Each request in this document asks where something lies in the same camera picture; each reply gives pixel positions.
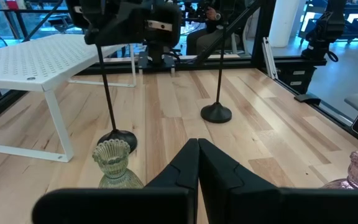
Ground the white aluminium extrusion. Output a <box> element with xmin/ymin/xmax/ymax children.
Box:
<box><xmin>261</xmin><ymin>36</ymin><xmax>279</xmax><ymax>80</ymax></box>

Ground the clear glass candle holder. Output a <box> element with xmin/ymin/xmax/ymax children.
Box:
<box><xmin>92</xmin><ymin>139</ymin><xmax>145</xmax><ymax>189</ymax></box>

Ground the black table edge clamp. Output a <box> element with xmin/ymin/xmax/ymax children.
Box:
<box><xmin>293</xmin><ymin>93</ymin><xmax>322</xmax><ymax>106</ymax></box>

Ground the person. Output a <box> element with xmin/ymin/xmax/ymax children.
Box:
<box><xmin>185</xmin><ymin>5</ymin><xmax>229</xmax><ymax>56</ymax></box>

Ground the white low table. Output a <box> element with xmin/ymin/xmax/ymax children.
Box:
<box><xmin>0</xmin><ymin>33</ymin><xmax>137</xmax><ymax>163</ymax></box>

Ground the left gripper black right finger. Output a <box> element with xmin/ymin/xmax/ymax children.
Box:
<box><xmin>198</xmin><ymin>139</ymin><xmax>358</xmax><ymax>224</ymax></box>

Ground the black storage bin white label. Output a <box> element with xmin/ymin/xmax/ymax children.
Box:
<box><xmin>286</xmin><ymin>79</ymin><xmax>315</xmax><ymax>94</ymax></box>
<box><xmin>277</xmin><ymin>65</ymin><xmax>318</xmax><ymax>82</ymax></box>

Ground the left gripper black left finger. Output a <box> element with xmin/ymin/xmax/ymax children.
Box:
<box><xmin>32</xmin><ymin>138</ymin><xmax>200</xmax><ymax>224</ymax></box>

